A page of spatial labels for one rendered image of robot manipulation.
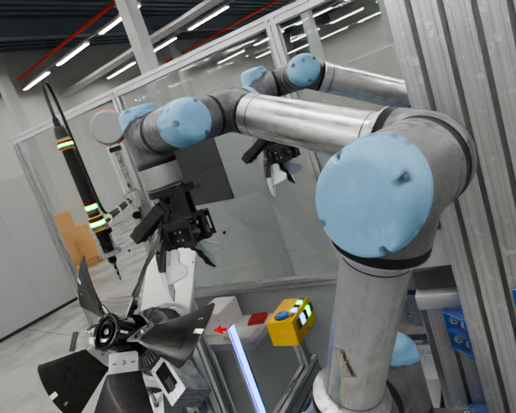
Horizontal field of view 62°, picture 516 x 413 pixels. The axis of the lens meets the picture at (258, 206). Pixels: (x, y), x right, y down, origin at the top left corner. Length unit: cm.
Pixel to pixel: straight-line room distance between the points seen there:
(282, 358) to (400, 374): 145
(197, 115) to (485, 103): 46
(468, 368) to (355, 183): 68
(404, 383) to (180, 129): 54
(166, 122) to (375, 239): 39
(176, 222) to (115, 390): 80
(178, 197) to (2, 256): 625
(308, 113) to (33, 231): 663
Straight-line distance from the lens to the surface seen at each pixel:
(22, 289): 707
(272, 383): 233
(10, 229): 704
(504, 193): 83
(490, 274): 88
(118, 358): 151
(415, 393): 82
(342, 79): 113
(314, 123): 66
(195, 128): 70
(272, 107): 71
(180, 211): 81
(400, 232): 43
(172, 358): 129
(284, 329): 145
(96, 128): 207
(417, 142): 47
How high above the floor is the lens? 169
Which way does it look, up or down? 10 degrees down
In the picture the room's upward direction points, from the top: 18 degrees counter-clockwise
